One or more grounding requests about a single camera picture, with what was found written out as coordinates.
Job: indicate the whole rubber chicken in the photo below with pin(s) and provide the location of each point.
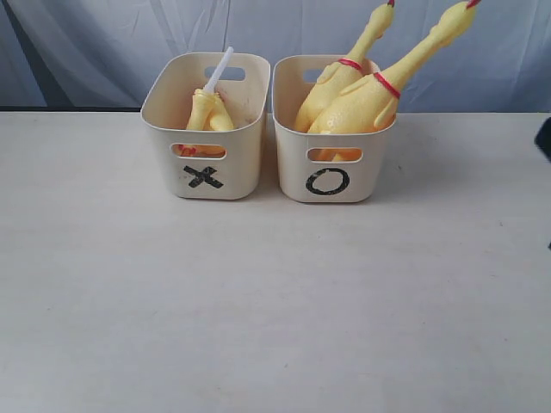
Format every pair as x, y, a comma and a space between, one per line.
369, 105
345, 71

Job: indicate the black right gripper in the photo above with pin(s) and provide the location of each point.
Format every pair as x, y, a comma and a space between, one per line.
543, 139

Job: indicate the cream bin marked O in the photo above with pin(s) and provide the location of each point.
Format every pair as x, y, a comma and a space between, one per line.
302, 178

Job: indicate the severed rubber chicken head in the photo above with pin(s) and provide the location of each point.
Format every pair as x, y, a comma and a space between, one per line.
208, 110

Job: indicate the white backdrop curtain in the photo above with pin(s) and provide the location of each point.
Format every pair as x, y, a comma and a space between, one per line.
107, 54

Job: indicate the cream bin marked X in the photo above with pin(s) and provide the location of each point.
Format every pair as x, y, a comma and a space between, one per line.
207, 164

